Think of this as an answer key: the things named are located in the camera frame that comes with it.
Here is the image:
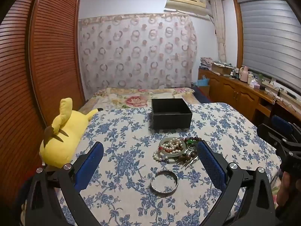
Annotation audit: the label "ring patterned sheer curtain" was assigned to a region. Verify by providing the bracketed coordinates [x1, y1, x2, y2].
[78, 13, 198, 95]

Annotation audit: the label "white pearl necklace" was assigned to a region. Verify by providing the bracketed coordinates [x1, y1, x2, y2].
[152, 139, 186, 162]

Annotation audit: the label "red bead bracelet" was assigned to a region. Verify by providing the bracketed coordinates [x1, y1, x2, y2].
[163, 145, 183, 153]

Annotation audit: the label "brown wooden bead bracelet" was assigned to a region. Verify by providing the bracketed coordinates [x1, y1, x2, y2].
[177, 135, 200, 164]

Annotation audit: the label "pink floral quilt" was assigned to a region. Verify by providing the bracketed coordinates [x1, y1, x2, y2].
[79, 87, 196, 110]

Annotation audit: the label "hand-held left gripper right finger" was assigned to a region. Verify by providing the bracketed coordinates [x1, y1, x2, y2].
[196, 140, 277, 226]

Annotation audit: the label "wooden sideboard cabinet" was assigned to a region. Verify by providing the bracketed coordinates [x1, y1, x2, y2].
[198, 68, 301, 129]

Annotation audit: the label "pale jade bangle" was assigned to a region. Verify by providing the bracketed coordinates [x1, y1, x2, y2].
[159, 138, 187, 157]

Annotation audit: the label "stack of folded fabrics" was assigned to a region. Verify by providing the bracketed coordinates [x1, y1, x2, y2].
[200, 57, 214, 70]

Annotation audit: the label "grey window blind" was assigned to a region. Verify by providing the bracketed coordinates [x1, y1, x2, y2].
[238, 0, 301, 93]

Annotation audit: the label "cream tied side curtain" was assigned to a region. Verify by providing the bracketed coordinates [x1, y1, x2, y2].
[210, 0, 227, 63]

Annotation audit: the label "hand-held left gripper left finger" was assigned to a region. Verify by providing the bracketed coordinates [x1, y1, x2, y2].
[25, 141, 104, 226]

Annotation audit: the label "white wall air conditioner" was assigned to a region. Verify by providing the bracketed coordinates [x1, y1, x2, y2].
[164, 0, 208, 15]

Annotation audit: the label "yellow plush toy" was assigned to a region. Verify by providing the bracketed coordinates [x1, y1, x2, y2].
[39, 97, 104, 167]

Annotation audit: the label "silver rhinestone bangle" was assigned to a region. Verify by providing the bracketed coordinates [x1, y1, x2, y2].
[150, 169, 179, 196]

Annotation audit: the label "person's right hand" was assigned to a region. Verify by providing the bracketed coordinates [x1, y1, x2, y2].
[276, 171, 301, 217]

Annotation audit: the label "brown louvered wooden wardrobe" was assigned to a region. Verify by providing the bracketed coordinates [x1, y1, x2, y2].
[0, 0, 85, 209]

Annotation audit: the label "flat cardboard box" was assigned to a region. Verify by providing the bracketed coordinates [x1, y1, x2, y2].
[211, 62, 232, 76]

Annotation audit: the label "blue plastic bag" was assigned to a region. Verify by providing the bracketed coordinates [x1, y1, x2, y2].
[192, 75, 210, 88]

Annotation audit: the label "pink thermos bottle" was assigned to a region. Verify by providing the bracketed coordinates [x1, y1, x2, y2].
[239, 66, 249, 83]

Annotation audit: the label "blue floral bedsheet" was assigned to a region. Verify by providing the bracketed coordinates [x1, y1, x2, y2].
[54, 102, 283, 226]

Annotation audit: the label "black cable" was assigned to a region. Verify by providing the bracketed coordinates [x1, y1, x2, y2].
[270, 87, 293, 107]

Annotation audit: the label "silver metal hair clips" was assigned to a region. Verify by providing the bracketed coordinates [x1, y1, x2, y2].
[181, 146, 200, 169]

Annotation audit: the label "black square box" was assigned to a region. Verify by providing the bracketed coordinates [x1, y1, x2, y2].
[150, 98, 193, 130]

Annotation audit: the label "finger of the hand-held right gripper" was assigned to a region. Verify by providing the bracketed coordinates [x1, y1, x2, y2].
[271, 115, 301, 144]
[257, 124, 290, 147]

